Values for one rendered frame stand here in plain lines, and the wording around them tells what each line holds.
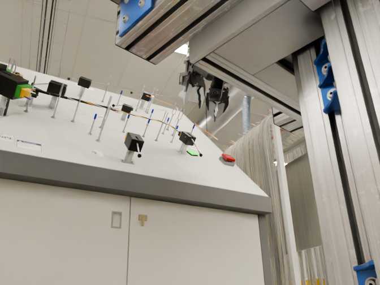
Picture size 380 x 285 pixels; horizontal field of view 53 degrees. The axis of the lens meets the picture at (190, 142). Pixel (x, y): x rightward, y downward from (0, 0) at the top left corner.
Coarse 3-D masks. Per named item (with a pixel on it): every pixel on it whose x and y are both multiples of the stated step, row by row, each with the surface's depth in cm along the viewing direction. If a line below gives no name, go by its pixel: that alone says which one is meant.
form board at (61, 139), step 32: (0, 96) 147; (96, 96) 199; (0, 128) 121; (32, 128) 130; (64, 128) 141; (96, 128) 154; (128, 128) 169; (64, 160) 117; (96, 160) 126; (160, 160) 148; (192, 160) 162; (256, 192) 155
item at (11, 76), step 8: (0, 72) 125; (8, 72) 129; (0, 80) 124; (8, 80) 123; (16, 80) 124; (24, 80) 127; (0, 88) 124; (8, 88) 124; (8, 96) 124; (0, 104) 128; (8, 104) 130; (0, 112) 129
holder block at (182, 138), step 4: (184, 132) 163; (188, 132) 166; (180, 136) 164; (184, 136) 162; (188, 136) 160; (192, 136) 162; (180, 140) 164; (184, 140) 162; (188, 140) 161; (188, 144) 162; (192, 144) 163
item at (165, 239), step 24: (144, 216) 127; (168, 216) 132; (192, 216) 137; (216, 216) 142; (240, 216) 149; (144, 240) 124; (168, 240) 128; (192, 240) 133; (216, 240) 138; (240, 240) 144; (144, 264) 121; (168, 264) 125; (192, 264) 130; (216, 264) 135; (240, 264) 140
